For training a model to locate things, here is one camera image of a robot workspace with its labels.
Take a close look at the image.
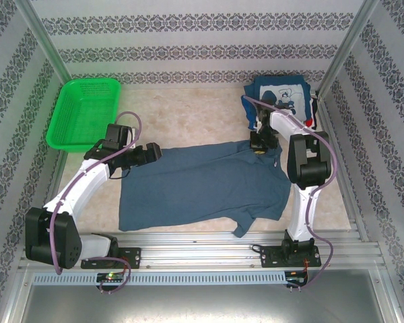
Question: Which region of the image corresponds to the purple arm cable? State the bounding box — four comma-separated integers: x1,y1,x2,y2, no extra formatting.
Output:
242,96,339,292
48,111,142,295

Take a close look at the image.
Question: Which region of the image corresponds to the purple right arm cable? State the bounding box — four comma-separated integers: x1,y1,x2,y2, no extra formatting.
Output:
242,96,339,292

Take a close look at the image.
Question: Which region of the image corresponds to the aluminium frame post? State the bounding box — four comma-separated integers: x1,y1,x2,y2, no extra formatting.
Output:
318,0,380,97
15,0,71,83

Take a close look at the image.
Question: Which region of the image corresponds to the slotted grey cable duct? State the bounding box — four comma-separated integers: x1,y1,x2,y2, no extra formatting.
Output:
32,271,287,286

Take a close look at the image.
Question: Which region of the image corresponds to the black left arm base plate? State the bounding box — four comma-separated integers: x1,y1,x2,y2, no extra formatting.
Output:
80,247,141,270

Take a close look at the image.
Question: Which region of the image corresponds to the plain slate blue t-shirt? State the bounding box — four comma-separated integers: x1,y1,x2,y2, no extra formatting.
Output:
117,140,290,238

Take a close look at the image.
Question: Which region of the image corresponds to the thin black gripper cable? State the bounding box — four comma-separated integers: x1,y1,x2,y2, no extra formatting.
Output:
107,166,129,180

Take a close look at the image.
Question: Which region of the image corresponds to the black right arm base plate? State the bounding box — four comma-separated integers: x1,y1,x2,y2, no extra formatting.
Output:
259,244,321,269

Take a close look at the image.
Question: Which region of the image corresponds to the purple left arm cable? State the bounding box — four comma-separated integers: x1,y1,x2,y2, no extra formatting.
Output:
48,111,142,295

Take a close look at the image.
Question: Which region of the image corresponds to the folded bright blue t-shirt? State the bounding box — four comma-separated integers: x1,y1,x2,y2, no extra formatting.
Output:
241,96,259,131

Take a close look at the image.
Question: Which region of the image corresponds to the grey metal shelf sheet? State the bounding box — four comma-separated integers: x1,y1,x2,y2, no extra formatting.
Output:
0,268,404,323

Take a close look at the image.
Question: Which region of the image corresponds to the aluminium front rail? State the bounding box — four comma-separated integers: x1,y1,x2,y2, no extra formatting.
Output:
18,230,386,272

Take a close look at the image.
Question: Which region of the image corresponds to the folded blue cartoon print t-shirt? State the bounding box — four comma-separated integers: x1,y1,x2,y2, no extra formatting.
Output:
244,75,312,121

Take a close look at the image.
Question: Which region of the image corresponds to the green plastic basket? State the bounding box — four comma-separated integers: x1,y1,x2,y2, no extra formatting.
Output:
45,77,123,154

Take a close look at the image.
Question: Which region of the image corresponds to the folded white red blue t-shirt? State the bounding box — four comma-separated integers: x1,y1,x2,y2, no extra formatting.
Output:
302,97,321,131

